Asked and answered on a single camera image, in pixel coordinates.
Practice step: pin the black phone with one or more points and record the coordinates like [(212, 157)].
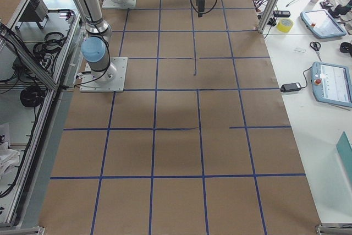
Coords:
[(281, 13)]

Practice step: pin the yellow tape roll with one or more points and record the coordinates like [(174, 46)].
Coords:
[(285, 25)]

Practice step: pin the teach pendant far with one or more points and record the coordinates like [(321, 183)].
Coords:
[(322, 24)]

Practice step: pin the teach pendant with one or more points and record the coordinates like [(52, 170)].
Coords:
[(322, 24), (331, 83)]

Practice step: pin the scissors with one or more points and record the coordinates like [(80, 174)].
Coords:
[(315, 45)]

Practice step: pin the black power adapter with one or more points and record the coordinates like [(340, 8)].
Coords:
[(290, 87)]

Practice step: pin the teach pendant near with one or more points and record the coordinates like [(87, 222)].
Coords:
[(331, 83)]

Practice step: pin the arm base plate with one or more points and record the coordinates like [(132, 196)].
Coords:
[(119, 4), (111, 80)]

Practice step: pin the aluminium frame post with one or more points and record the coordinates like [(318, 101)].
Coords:
[(272, 1)]

